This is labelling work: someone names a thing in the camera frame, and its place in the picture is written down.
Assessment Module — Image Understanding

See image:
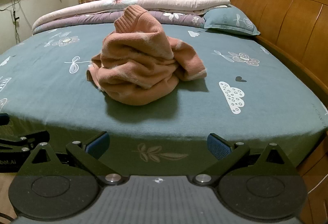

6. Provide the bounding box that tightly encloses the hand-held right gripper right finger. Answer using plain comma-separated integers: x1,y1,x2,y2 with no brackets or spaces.
192,133,300,186

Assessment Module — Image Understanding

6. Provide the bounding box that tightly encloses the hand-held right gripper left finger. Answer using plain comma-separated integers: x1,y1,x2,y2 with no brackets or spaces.
19,131,126,186

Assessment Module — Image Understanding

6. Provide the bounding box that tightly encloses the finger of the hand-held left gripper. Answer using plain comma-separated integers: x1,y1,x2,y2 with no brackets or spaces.
0,130,50,154

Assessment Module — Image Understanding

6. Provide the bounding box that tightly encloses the pink knitted sweater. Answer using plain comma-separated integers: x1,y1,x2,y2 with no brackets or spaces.
86,5,207,106

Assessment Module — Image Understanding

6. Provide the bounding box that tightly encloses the teal printed pillow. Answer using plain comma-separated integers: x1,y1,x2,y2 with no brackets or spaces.
204,5,261,36

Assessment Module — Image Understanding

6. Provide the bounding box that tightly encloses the purple floral quilt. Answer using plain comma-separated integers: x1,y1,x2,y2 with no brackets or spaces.
33,10,213,35

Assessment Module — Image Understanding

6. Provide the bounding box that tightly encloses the wooden headboard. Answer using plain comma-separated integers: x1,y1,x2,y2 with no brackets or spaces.
228,0,328,224

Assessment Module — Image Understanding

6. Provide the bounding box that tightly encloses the cream folded blanket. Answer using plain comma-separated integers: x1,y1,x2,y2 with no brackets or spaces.
32,0,230,32

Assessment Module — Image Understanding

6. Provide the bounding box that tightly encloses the black wall cable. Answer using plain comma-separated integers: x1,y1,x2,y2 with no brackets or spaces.
0,0,22,42

